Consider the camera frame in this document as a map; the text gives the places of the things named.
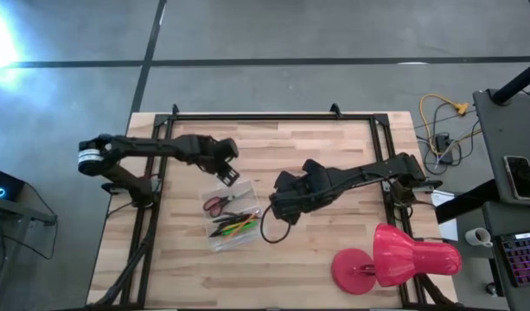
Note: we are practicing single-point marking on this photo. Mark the clear plastic supply box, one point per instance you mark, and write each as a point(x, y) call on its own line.
point(249, 203)

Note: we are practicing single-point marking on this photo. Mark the black device blue light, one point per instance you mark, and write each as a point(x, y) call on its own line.
point(7, 183)

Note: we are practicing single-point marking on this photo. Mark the red desk lamp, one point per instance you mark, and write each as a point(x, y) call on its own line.
point(398, 255)

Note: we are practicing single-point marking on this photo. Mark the backlit keyboard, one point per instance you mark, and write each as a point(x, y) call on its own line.
point(524, 259)

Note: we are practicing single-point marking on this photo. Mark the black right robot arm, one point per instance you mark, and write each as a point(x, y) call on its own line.
point(377, 170)

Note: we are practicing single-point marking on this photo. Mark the black caster wheel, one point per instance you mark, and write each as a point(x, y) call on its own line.
point(490, 288)

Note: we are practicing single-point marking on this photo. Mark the dark grey keyboard desk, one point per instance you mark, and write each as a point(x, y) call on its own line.
point(491, 216)

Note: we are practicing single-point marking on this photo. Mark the grey side desk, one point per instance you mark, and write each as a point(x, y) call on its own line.
point(502, 129)

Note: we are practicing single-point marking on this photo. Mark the black power adapter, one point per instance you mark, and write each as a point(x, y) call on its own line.
point(442, 142)

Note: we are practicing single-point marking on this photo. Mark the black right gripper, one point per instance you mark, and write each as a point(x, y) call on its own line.
point(303, 190)

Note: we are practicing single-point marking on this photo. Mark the black aluminium table frame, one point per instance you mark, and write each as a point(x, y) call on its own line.
point(269, 116)

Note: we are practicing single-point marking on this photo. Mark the orange pencil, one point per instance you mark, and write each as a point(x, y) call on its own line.
point(243, 224)

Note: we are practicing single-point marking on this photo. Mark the grey stand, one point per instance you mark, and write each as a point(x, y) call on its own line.
point(31, 213)

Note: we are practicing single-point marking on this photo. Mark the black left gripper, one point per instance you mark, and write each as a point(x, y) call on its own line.
point(208, 151)

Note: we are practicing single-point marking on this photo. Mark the dark green pen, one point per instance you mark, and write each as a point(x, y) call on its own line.
point(225, 219)

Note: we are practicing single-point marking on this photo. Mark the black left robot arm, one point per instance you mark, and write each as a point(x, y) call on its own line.
point(143, 147)

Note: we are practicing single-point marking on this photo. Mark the white mug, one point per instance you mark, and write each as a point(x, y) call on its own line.
point(478, 236)

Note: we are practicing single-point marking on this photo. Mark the black pole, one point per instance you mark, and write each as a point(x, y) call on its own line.
point(517, 82)

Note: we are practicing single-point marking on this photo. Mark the black smartphone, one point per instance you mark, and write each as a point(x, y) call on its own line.
point(521, 177)

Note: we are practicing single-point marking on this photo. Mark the black desk bar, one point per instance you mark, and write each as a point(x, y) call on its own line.
point(463, 205)

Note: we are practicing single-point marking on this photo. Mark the white paper sheet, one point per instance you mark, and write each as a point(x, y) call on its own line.
point(450, 229)

